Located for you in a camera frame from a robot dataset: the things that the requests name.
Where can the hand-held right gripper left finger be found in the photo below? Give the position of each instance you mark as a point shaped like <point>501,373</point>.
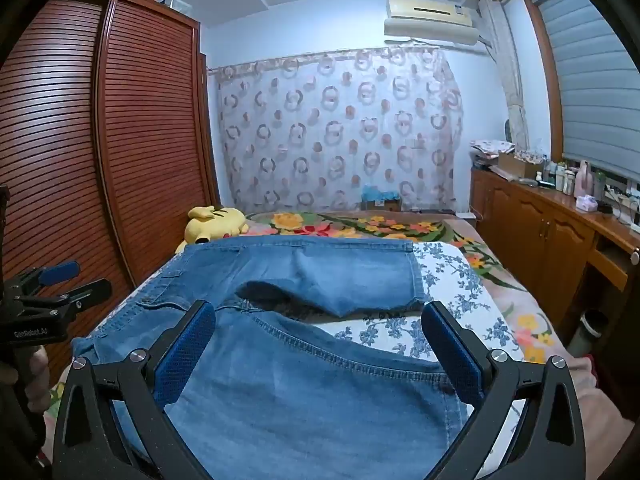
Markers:
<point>182,355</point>

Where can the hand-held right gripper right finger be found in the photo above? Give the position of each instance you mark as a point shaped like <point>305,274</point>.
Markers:
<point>452,355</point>

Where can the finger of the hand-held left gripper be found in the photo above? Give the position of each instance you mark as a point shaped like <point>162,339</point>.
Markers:
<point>60,272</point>
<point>85,290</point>

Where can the blue denim pants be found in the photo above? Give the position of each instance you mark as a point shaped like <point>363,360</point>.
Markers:
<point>280,385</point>

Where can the person's left hand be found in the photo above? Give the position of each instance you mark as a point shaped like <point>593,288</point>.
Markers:
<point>36,380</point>

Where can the white blue floral bedsheet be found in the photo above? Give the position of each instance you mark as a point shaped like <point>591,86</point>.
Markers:
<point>450,295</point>

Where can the colourful floral blanket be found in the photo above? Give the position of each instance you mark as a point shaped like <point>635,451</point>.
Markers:
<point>505,265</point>

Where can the yellow plush toy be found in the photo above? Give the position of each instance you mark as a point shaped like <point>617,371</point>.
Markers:
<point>215,222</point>

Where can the dark waste bin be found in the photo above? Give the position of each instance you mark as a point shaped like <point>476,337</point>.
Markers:
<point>592,325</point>

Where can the brown louvered wooden wardrobe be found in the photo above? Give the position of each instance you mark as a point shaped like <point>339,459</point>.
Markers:
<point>100,135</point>

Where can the wooden sideboard cabinet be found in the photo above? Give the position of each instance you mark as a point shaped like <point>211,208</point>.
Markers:
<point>540,230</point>

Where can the blue item on box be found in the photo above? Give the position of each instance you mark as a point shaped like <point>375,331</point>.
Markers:
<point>381,199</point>

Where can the open cardboard box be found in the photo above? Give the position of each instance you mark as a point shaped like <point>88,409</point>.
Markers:
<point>520,166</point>

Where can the small pink box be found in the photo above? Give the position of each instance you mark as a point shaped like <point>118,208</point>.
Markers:
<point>586,204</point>

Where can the group of toiletry bottles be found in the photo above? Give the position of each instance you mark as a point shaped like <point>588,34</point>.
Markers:
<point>560,177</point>

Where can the tall pink bottle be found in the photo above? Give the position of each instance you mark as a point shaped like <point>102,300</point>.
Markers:
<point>583,180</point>

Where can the circle patterned sheer curtain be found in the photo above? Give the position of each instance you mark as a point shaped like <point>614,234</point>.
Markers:
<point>340,130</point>

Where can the tied beige side curtain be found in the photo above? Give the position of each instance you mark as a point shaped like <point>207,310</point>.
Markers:
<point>507,70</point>

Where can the clear plastic storage box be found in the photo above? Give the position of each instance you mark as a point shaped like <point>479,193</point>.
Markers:
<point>179,4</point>

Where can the grey window blind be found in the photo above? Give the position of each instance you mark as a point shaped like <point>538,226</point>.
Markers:
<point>590,70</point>

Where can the white wall air conditioner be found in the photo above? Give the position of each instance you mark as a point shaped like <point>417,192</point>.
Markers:
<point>432,17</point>

